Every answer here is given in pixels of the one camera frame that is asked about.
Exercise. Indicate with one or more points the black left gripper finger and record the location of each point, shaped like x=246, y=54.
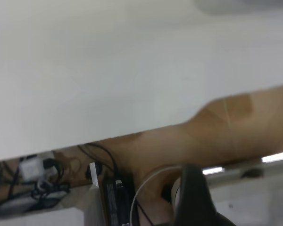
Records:
x=193, y=200

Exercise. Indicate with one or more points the black power brick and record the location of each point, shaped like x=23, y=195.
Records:
x=114, y=200

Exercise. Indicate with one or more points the white table leg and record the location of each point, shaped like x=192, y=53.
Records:
x=94, y=188

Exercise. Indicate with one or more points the white power adapter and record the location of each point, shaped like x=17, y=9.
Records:
x=30, y=168

